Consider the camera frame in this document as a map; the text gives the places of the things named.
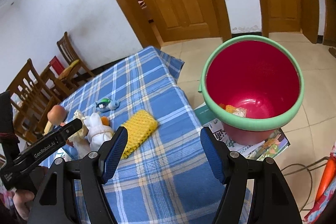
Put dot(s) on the colourful book under bin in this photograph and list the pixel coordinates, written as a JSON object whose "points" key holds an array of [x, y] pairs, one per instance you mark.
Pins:
{"points": [[271, 147]]}

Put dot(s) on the wooden chair near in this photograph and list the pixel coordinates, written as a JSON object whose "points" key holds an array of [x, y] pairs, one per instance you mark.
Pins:
{"points": [[32, 100]]}

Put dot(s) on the wooden chair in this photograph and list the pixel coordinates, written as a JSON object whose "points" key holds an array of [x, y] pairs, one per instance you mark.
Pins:
{"points": [[32, 100], [75, 64]]}

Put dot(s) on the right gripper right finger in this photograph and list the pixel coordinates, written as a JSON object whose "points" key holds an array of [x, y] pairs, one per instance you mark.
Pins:
{"points": [[216, 153]]}

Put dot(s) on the red green trash bin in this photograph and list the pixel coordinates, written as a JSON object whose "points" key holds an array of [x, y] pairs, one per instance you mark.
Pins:
{"points": [[253, 85]]}

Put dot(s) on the floral cloth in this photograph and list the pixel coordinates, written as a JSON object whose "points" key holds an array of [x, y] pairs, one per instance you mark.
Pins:
{"points": [[320, 206]]}

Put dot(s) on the brown egg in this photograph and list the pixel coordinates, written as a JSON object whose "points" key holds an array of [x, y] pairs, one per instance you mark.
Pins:
{"points": [[57, 115]]}

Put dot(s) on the wooden chair far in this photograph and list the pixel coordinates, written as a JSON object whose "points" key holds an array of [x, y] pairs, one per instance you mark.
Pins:
{"points": [[75, 64]]}

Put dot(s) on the red small chair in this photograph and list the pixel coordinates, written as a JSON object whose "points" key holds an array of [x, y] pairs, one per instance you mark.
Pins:
{"points": [[56, 65]]}

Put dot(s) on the blue plaid tablecloth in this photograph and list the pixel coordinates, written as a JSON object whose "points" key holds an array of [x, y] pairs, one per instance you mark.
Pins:
{"points": [[164, 175]]}

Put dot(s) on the green blue toy figure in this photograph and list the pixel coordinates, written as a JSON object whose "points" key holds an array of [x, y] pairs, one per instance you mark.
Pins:
{"points": [[106, 104]]}

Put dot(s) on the yellow foam fruit net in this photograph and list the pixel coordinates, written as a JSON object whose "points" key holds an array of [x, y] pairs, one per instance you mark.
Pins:
{"points": [[139, 127]]}

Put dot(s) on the orange pole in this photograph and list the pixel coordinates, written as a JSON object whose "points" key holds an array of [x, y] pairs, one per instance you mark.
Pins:
{"points": [[327, 177]]}

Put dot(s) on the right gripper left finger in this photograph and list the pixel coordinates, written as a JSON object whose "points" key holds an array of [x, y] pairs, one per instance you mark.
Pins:
{"points": [[111, 153]]}

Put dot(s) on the person's left hand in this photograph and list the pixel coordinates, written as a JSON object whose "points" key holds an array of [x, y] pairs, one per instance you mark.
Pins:
{"points": [[21, 199]]}

